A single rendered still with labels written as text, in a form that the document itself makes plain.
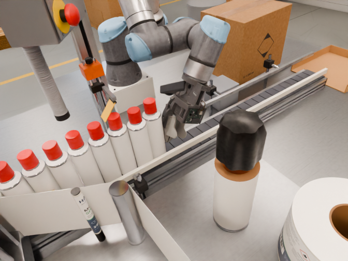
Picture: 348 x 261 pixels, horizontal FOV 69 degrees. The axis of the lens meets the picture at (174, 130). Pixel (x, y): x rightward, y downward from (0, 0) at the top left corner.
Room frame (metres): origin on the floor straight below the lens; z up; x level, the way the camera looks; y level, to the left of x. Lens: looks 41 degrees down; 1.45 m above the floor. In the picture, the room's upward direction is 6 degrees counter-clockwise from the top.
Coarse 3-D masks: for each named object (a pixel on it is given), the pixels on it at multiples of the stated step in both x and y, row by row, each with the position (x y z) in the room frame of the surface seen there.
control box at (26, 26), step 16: (0, 0) 0.47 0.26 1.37; (16, 0) 0.47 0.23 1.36; (32, 0) 0.47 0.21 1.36; (48, 0) 0.47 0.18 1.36; (64, 0) 0.53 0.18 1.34; (80, 0) 0.61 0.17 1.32; (0, 16) 0.47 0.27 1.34; (16, 16) 0.47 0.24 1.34; (32, 16) 0.47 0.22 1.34; (48, 16) 0.47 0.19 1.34; (80, 16) 0.58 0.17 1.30; (16, 32) 0.47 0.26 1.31; (32, 32) 0.47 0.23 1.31; (48, 32) 0.47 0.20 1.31; (64, 32) 0.49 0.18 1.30
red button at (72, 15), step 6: (66, 6) 0.49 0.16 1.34; (72, 6) 0.49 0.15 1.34; (60, 12) 0.49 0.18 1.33; (66, 12) 0.48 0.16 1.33; (72, 12) 0.49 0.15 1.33; (78, 12) 0.50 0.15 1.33; (66, 18) 0.48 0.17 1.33; (72, 18) 0.48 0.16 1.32; (78, 18) 0.49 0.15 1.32; (72, 24) 0.48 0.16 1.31
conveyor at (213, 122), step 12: (300, 72) 0.95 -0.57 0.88; (312, 72) 0.94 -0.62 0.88; (288, 84) 0.87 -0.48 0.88; (264, 96) 0.81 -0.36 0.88; (288, 96) 0.79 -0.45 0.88; (240, 108) 0.75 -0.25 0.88; (264, 108) 0.73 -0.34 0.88; (216, 120) 0.70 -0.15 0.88; (192, 132) 0.65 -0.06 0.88; (168, 144) 0.60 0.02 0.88; (180, 144) 0.59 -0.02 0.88; (180, 156) 0.54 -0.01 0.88; (156, 168) 0.50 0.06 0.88; (132, 180) 0.47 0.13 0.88
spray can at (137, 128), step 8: (128, 112) 0.51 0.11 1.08; (136, 112) 0.51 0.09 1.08; (136, 120) 0.51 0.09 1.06; (144, 120) 0.53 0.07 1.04; (128, 128) 0.51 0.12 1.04; (136, 128) 0.50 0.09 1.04; (144, 128) 0.51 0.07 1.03; (136, 136) 0.50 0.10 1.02; (144, 136) 0.50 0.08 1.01; (136, 144) 0.50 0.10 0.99; (144, 144) 0.50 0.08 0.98; (136, 152) 0.50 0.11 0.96; (144, 152) 0.50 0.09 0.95; (136, 160) 0.51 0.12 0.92; (144, 160) 0.50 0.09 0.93
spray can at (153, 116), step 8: (144, 104) 0.55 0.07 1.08; (152, 104) 0.54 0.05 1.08; (144, 112) 0.56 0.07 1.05; (152, 112) 0.54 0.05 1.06; (160, 112) 0.56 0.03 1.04; (152, 120) 0.53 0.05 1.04; (160, 120) 0.55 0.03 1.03; (152, 128) 0.53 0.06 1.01; (160, 128) 0.54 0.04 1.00; (152, 136) 0.53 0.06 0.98; (160, 136) 0.54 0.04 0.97; (152, 144) 0.53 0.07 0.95; (160, 144) 0.54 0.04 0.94; (152, 152) 0.54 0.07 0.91; (160, 152) 0.53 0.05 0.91
